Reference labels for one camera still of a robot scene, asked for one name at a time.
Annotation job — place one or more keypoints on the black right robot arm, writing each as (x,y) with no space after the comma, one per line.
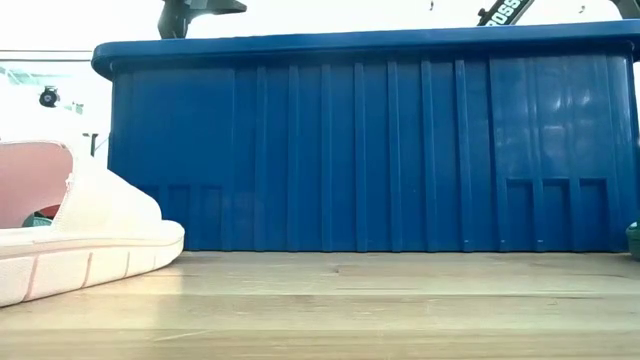
(500,15)

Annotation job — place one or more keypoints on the black round object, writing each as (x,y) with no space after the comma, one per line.
(48,96)

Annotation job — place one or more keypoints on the dark short post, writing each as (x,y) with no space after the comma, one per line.
(93,145)

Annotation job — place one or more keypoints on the pink rubber slide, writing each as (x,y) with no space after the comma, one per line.
(100,240)

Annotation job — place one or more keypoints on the blue plastic bin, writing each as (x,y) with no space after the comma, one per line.
(350,150)

